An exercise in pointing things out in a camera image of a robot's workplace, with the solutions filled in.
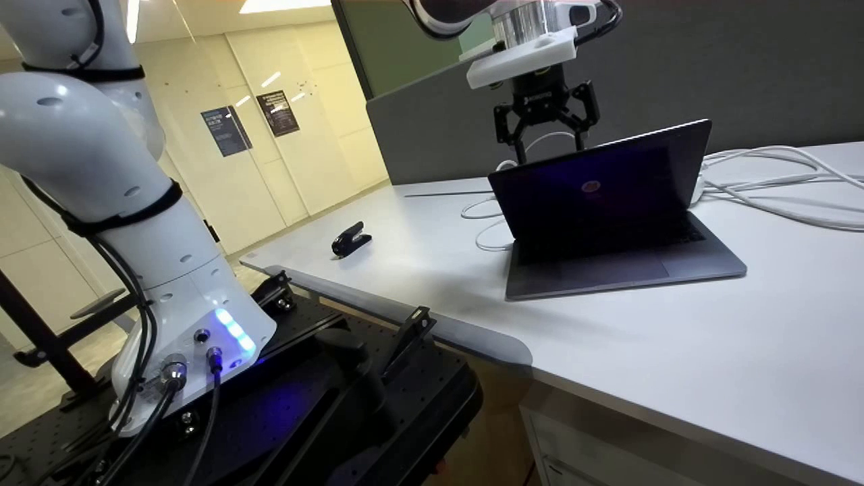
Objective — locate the black stapler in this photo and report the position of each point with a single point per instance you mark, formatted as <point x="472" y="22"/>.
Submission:
<point x="349" y="242"/>

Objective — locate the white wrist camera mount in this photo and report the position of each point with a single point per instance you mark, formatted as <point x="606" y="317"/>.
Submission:
<point x="515" y="67"/>

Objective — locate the grey divider panel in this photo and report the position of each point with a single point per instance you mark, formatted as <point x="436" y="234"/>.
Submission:
<point x="737" y="72"/>

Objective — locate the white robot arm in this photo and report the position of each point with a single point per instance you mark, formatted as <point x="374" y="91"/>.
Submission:
<point x="89" y="136"/>

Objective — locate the black metal stand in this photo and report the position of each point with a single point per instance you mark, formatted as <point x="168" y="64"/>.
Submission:
<point x="50" y="348"/>

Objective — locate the green divider panel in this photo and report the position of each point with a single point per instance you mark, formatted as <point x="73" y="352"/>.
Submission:
<point x="386" y="44"/>

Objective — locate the grey laptop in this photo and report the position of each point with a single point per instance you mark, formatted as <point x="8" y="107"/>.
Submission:
<point x="611" y="261"/>

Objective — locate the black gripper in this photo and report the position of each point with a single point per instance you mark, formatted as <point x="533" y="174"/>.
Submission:
<point x="540" y="95"/>

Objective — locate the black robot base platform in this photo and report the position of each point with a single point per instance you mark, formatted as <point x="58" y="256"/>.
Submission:
<point x="297" y="415"/>

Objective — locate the ceiling light panel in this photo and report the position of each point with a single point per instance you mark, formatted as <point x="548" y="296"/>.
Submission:
<point x="285" y="7"/>

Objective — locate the dark wall poster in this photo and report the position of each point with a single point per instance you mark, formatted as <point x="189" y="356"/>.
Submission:
<point x="278" y="113"/>
<point x="225" y="132"/>

